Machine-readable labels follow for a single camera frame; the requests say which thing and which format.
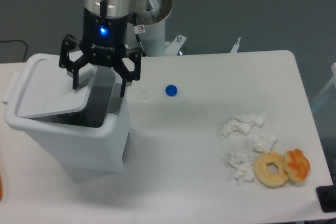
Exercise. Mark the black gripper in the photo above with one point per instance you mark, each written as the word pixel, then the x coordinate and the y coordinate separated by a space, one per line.
pixel 105 43

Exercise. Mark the white trash can lid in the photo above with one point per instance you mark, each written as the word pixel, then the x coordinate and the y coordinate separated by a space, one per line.
pixel 50 91

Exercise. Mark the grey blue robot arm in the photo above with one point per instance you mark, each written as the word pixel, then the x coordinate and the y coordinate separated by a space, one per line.
pixel 129 67

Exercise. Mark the white bottle cap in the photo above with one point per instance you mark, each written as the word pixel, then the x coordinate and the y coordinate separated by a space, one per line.
pixel 143 95

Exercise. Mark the dark trash inside can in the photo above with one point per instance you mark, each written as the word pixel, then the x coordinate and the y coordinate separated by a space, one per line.
pixel 79 119

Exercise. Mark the blue bottle cap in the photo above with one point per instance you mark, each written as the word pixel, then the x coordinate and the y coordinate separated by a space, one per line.
pixel 171 90

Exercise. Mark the white trash can body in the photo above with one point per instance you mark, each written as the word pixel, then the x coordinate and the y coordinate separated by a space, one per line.
pixel 101 146

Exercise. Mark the crumpled white tissue top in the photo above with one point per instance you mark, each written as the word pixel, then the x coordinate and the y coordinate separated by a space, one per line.
pixel 242 124

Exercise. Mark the crumpled white tissue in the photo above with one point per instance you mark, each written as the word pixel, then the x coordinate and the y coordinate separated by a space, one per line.
pixel 242 124
pixel 242 162
pixel 263 143

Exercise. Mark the orange object at edge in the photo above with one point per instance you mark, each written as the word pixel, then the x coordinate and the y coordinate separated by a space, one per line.
pixel 1 189

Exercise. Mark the crumpled white tissue bottom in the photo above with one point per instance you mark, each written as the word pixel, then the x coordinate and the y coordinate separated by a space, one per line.
pixel 242 162

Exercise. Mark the crumpled white tissue middle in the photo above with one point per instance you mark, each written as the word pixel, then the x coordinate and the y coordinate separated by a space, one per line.
pixel 263 143

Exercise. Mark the orange twisted bread roll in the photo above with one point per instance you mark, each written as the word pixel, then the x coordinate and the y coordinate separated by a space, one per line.
pixel 296 165

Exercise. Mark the black device at corner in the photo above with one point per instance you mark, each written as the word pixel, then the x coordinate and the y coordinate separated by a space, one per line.
pixel 326 197

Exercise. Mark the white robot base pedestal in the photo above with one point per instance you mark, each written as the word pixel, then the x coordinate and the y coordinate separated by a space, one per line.
pixel 146 26

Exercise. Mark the white metal mounting frame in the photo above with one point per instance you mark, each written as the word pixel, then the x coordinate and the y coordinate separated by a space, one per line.
pixel 174 48

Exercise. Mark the glazed ring donut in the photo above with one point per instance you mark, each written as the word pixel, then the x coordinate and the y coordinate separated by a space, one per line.
pixel 269 169

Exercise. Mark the white frame at right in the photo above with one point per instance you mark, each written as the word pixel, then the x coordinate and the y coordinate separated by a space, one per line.
pixel 325 93

